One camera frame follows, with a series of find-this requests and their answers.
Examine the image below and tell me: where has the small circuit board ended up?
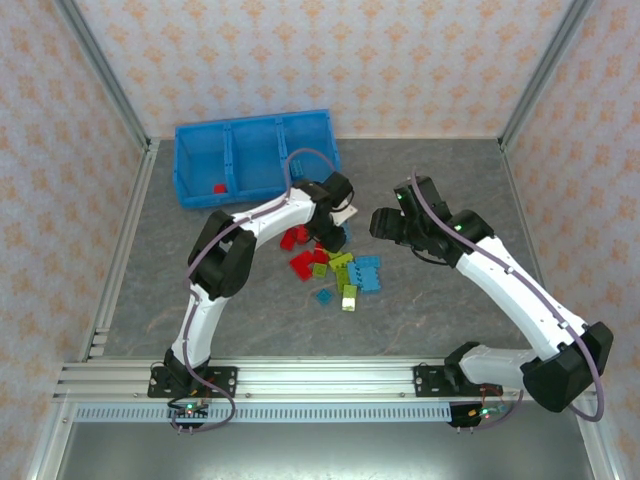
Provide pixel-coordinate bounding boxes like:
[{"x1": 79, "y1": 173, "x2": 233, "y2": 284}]
[
  {"x1": 167, "y1": 399, "x2": 211, "y2": 420},
  {"x1": 468, "y1": 403, "x2": 507, "y2": 420}
]

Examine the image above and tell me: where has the grey metal panel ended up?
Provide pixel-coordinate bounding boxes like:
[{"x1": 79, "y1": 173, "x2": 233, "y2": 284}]
[{"x1": 47, "y1": 419, "x2": 604, "y2": 480}]

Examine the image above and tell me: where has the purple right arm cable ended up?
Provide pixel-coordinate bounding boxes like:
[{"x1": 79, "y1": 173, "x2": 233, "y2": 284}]
[{"x1": 410, "y1": 167, "x2": 606, "y2": 431}]

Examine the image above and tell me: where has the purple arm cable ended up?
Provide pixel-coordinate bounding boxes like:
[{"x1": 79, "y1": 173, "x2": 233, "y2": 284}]
[
  {"x1": 169, "y1": 148, "x2": 337, "y2": 436},
  {"x1": 410, "y1": 167, "x2": 606, "y2": 431}
]

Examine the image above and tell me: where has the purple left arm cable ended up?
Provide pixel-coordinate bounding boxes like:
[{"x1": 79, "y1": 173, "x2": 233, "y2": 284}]
[{"x1": 169, "y1": 148, "x2": 337, "y2": 436}]

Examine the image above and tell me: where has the aluminium side rail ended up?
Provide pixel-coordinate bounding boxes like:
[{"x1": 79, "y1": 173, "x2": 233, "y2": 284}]
[
  {"x1": 79, "y1": 138, "x2": 162, "y2": 362},
  {"x1": 498, "y1": 137, "x2": 547, "y2": 287}
]

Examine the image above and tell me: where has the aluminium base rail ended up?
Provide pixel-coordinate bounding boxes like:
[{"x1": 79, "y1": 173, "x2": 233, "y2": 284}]
[{"x1": 52, "y1": 355, "x2": 527, "y2": 402}]

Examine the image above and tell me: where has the white slotted cable duct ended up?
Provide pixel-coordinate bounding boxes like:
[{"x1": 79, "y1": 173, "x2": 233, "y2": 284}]
[{"x1": 74, "y1": 403, "x2": 454, "y2": 424}]

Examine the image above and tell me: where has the aluminium frame post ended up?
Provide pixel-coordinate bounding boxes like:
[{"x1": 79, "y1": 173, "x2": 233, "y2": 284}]
[
  {"x1": 53, "y1": 0, "x2": 153, "y2": 151},
  {"x1": 499, "y1": 0, "x2": 597, "y2": 151}
]

